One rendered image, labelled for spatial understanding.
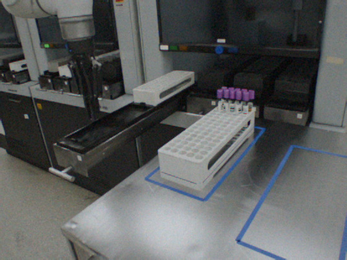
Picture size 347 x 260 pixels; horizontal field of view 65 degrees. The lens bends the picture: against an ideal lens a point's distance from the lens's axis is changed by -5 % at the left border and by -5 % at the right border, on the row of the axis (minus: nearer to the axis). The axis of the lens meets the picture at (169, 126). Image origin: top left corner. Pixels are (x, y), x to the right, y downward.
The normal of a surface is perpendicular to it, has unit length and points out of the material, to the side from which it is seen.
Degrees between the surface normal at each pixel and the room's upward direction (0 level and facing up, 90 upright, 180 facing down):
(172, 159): 90
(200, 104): 90
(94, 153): 90
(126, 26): 90
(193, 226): 0
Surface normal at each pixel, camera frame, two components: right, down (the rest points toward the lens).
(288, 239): -0.07, -0.90
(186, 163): -0.57, 0.38
